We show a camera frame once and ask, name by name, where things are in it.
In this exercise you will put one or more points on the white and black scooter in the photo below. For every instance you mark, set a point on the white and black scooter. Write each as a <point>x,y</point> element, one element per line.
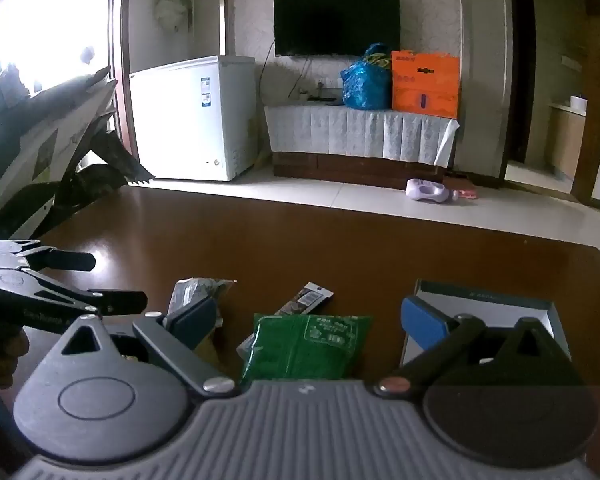
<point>25,150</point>

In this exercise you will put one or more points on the white kitchen container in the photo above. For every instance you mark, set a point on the white kitchen container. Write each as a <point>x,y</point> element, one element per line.
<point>579,102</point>

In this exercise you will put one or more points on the wooden kitchen cabinet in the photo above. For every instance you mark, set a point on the wooden kitchen cabinet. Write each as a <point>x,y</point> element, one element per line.
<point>565,140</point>

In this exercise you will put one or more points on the white cardboard box tray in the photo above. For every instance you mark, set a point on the white cardboard box tray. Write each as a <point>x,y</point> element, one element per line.
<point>495,305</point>

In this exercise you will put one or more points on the brown balcony door frame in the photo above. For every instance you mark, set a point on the brown balcony door frame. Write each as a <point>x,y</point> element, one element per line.
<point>121,35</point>

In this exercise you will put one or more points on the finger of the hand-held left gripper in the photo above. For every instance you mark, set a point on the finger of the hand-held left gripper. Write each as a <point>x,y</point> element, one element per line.
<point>125,301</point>
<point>65,260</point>

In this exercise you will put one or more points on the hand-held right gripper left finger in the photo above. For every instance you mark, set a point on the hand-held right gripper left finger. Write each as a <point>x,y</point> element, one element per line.
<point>195,321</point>

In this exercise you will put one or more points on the pink floor cloth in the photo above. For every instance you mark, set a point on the pink floor cloth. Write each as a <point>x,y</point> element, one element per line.
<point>466,194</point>

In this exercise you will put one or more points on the black set-top device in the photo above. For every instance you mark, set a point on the black set-top device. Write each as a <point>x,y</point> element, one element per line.
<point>325,97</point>

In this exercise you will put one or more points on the black wall television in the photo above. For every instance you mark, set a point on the black wall television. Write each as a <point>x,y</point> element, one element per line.
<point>335,22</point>

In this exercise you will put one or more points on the brown wooden door frame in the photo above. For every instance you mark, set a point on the brown wooden door frame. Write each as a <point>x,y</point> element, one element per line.
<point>597,85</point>

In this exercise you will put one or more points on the white patterned cabinet cloth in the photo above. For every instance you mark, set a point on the white patterned cabinet cloth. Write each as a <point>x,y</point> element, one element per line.
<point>340,130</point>

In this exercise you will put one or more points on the person's left hand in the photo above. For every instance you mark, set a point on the person's left hand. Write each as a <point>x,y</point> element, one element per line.
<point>2,360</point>

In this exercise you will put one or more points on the blue plastic bag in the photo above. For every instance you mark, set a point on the blue plastic bag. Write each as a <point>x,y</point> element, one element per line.
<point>362,85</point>

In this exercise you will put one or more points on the white chest freezer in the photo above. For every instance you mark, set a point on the white chest freezer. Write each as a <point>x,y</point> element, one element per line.
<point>180,120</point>

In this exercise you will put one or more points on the long black white snack stick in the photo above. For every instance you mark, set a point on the long black white snack stick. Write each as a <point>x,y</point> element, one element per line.
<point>305,300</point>

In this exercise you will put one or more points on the silver dark snack packet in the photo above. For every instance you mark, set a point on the silver dark snack packet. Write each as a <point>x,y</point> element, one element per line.
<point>195,290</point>

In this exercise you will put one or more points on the white wall switch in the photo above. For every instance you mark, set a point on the white wall switch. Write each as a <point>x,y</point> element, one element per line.
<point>571,62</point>

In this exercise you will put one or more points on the orange cardboard box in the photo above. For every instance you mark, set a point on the orange cardboard box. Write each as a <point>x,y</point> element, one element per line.
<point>425,85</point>

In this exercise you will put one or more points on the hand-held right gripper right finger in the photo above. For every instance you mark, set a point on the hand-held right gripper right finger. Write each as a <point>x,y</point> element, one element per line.
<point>425,322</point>

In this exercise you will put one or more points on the green snack packet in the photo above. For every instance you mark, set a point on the green snack packet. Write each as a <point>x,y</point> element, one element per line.
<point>305,347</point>

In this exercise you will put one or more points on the purple plastic bottle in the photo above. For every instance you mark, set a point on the purple plastic bottle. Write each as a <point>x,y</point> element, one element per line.
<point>425,191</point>

